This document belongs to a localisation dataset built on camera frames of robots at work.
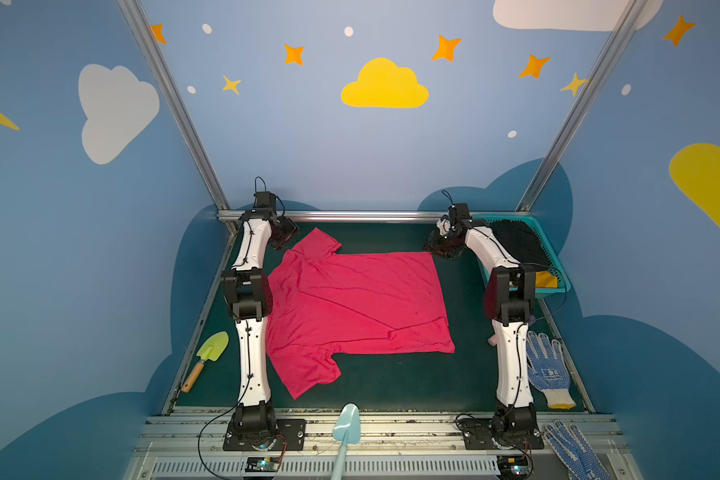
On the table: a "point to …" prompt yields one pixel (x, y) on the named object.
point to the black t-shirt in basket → (522, 242)
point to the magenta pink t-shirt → (326, 302)
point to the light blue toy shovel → (347, 430)
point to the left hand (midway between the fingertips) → (297, 233)
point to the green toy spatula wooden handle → (212, 350)
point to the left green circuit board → (262, 464)
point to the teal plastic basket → (563, 281)
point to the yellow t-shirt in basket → (545, 279)
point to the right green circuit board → (514, 465)
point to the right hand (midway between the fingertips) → (428, 245)
